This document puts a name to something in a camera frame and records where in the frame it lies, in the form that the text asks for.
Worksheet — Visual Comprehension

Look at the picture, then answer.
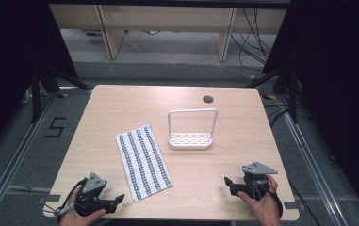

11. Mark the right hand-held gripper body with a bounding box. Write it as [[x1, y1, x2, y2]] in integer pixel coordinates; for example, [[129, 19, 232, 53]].
[[236, 161, 279, 202]]

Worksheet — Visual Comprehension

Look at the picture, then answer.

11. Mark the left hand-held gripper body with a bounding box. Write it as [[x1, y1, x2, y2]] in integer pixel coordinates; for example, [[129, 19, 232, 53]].
[[74, 171, 118, 218]]

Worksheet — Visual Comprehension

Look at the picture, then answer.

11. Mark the person's right hand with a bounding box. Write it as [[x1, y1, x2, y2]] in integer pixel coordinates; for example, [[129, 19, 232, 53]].
[[237, 174, 283, 226]]

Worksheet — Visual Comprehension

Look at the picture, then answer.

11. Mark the person's left hand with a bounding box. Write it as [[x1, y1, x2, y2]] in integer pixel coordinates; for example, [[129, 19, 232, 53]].
[[58, 185, 107, 226]]

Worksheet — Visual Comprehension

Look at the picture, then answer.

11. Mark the striped white dish towel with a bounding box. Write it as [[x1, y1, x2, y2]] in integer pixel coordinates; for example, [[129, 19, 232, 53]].
[[115, 123, 174, 203]]

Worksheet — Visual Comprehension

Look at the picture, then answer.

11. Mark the black metal stand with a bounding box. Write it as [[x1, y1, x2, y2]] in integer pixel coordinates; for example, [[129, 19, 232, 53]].
[[30, 61, 92, 124], [245, 61, 300, 124]]

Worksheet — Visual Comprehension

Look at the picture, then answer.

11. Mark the black curtain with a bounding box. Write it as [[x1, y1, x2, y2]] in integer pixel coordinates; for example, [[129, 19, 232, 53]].
[[0, 0, 79, 158], [261, 0, 359, 218]]

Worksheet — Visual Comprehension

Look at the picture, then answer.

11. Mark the light wooden desk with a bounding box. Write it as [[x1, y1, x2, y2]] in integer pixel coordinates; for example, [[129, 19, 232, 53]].
[[48, 3, 288, 63]]

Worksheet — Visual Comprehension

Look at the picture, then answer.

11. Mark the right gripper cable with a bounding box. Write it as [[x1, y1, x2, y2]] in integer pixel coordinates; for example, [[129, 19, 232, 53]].
[[267, 183, 285, 219]]

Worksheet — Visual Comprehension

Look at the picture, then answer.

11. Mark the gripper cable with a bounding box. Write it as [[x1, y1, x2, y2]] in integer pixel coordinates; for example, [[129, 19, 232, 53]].
[[42, 177, 89, 219], [267, 183, 285, 219]]

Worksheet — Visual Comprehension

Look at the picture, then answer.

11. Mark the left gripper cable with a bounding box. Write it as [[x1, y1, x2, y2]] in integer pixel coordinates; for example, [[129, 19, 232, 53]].
[[42, 177, 89, 219]]

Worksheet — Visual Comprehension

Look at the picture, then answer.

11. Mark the black floor cable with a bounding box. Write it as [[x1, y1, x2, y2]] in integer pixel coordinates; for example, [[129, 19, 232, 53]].
[[287, 180, 323, 226]]

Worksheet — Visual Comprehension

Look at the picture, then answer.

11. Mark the white rack with handle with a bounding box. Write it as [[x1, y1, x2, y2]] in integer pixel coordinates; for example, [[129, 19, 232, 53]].
[[167, 107, 219, 151]]

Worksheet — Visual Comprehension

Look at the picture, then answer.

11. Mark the aluminium floor rail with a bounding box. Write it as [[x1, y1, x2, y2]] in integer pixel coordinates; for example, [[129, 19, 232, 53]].
[[276, 93, 356, 226], [0, 92, 58, 226]]

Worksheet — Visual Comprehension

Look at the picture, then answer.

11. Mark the bundle of black cables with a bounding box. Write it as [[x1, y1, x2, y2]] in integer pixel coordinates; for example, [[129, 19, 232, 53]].
[[229, 7, 278, 70]]

